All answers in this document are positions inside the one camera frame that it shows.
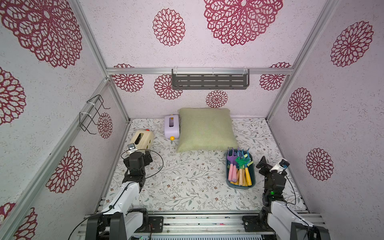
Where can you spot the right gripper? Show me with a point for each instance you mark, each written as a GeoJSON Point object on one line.
{"type": "Point", "coordinates": [267, 169]}

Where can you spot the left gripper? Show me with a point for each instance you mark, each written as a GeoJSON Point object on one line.
{"type": "Point", "coordinates": [146, 158]}

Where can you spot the green rake wooden handle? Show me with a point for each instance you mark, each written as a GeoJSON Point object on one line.
{"type": "Point", "coordinates": [239, 181]}

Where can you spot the purple rake pink handle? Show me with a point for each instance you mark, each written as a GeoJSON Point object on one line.
{"type": "Point", "coordinates": [231, 158]}

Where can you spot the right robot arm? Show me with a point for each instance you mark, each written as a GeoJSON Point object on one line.
{"type": "Point", "coordinates": [275, 214]}

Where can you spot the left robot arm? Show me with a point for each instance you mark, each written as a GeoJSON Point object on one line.
{"type": "Point", "coordinates": [120, 207]}

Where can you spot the cream tissue box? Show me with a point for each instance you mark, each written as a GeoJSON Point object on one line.
{"type": "Point", "coordinates": [143, 139]}

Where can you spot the lilac tissue box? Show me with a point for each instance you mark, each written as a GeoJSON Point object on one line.
{"type": "Point", "coordinates": [172, 127]}

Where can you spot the teal storage box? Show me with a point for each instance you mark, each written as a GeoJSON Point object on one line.
{"type": "Point", "coordinates": [252, 173]}

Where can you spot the floral table mat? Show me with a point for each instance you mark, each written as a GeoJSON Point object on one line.
{"type": "Point", "coordinates": [195, 180]}

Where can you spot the green pillow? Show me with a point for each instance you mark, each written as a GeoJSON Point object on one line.
{"type": "Point", "coordinates": [206, 129]}

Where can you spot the black wire rack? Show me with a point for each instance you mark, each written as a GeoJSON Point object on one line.
{"type": "Point", "coordinates": [86, 118]}

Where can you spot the metal base rail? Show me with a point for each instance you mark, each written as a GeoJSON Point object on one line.
{"type": "Point", "coordinates": [194, 226]}

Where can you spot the grey wall shelf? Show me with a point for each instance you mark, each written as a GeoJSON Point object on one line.
{"type": "Point", "coordinates": [211, 81]}

